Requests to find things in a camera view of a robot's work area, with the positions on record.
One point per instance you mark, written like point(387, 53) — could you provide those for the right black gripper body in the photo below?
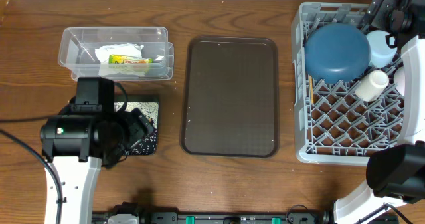
point(378, 10)

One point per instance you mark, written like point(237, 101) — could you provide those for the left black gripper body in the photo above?
point(126, 134)

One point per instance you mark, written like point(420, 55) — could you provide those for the rice food waste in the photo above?
point(149, 109)

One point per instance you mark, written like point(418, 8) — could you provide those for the light blue bowl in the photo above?
point(381, 53)

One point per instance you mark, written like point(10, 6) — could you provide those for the pink bowl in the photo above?
point(399, 80)

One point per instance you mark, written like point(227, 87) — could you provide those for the cream plastic cup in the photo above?
point(372, 86)

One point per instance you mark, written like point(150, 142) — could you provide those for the dark blue plate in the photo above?
point(337, 52)

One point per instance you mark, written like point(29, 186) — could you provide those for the yellow green snack wrapper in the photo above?
point(124, 59)

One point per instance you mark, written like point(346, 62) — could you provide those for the white napkin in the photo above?
point(129, 49)

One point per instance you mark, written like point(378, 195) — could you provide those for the wooden chopstick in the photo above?
point(310, 89)

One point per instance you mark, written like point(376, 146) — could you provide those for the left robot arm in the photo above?
point(71, 185)

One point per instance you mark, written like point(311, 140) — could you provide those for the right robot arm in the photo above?
point(394, 176)

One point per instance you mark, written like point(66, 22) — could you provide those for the grey dishwasher rack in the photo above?
point(331, 124)

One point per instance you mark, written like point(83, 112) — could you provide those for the black tray bin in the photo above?
point(149, 144)

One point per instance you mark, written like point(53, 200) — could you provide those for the clear plastic bin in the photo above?
point(78, 45)

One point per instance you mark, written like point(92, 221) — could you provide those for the brown serving tray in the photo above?
point(231, 103)

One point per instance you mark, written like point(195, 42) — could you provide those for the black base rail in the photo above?
point(133, 213)

